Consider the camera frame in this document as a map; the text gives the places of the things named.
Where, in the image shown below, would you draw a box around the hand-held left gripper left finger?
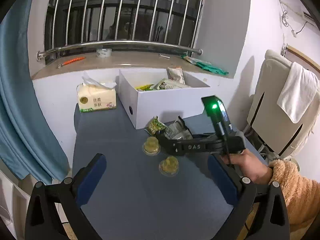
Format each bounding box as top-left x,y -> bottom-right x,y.
24,153 -> 107,240

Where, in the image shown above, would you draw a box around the white wall cable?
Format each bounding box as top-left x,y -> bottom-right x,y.
277,0 -> 308,38

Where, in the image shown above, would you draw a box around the silver grey snack packet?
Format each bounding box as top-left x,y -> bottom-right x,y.
164,119 -> 193,140

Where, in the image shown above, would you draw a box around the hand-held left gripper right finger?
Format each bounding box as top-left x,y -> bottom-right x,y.
207,154 -> 290,240

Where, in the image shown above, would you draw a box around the green white snack packet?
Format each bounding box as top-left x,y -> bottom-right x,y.
152,78 -> 192,90

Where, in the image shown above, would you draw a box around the clear tape roll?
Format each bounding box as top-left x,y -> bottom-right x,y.
96,47 -> 112,58

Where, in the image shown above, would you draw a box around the green plastic packets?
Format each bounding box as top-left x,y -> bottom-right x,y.
181,54 -> 229,76

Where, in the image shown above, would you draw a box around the green pea snack packet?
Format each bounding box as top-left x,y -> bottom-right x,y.
144,116 -> 167,136

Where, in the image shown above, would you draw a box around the steel window grille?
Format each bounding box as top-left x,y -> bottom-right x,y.
37,0 -> 209,62

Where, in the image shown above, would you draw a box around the yellow jelly cup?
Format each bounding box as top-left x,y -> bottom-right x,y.
142,137 -> 160,155
159,156 -> 179,177

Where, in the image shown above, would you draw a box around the yellow tissue pack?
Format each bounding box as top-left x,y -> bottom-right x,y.
76,71 -> 117,113

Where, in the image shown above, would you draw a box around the orange utility knife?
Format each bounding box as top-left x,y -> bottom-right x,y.
58,56 -> 86,68

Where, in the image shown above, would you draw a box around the wooden wall frame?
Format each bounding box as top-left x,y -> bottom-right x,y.
286,45 -> 320,72

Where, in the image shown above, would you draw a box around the white cardboard box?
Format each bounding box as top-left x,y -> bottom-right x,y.
118,68 -> 211,130

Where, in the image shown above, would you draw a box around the blue curtain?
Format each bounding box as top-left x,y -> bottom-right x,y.
0,0 -> 70,185

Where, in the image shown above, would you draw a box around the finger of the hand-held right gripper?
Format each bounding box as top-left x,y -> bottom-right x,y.
178,116 -> 216,141
156,132 -> 226,157

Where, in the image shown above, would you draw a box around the white shelf unit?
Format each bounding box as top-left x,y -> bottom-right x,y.
0,170 -> 34,240

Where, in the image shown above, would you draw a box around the beige folding chair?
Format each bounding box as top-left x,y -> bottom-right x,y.
247,49 -> 320,160

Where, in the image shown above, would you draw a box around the person's right hand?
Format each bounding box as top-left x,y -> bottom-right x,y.
222,149 -> 273,183

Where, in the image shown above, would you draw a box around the white towel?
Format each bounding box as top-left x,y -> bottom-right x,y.
277,62 -> 320,124

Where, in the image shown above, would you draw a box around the white striped snack packet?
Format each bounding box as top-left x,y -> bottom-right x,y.
167,67 -> 186,85

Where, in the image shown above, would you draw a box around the person's right forearm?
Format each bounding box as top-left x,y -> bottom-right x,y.
268,159 -> 320,234

